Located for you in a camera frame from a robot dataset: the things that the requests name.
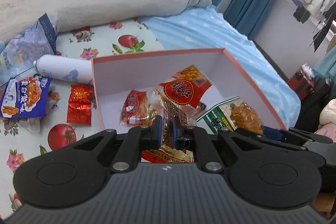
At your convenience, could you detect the green clear snack bag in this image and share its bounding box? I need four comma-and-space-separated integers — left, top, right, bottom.
196, 97, 264, 135

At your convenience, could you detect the white red jerky bag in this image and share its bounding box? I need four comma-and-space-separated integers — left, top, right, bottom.
197, 102, 207, 112

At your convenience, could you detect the blue white noodle snack bag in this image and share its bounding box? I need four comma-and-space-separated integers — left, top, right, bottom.
1, 77, 52, 119

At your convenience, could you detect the red gold snack packet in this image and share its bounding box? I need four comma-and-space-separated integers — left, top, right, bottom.
120, 90, 157, 126

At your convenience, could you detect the brown spicy strip packet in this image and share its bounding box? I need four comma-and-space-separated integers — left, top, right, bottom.
142, 89, 197, 163

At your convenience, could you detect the red round-logo snack packet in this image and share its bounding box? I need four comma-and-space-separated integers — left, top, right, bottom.
157, 65, 212, 109

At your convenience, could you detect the red suitcase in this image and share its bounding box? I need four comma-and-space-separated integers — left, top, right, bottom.
287, 64, 315, 100

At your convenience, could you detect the floral bed sheet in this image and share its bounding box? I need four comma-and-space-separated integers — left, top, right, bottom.
0, 6, 301, 214

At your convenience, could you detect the shiny red foil packet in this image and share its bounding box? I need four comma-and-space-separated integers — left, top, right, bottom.
67, 84, 92, 125

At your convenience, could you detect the white spray bottle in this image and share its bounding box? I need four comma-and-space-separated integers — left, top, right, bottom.
33, 55, 93, 85

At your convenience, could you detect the orange storage box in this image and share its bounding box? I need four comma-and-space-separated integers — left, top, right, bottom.
91, 48, 287, 134

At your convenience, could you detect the blue curtain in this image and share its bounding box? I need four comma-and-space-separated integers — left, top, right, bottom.
223, 0, 274, 40

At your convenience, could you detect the blue tissue pack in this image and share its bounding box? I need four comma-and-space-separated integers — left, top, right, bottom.
1, 13, 58, 86

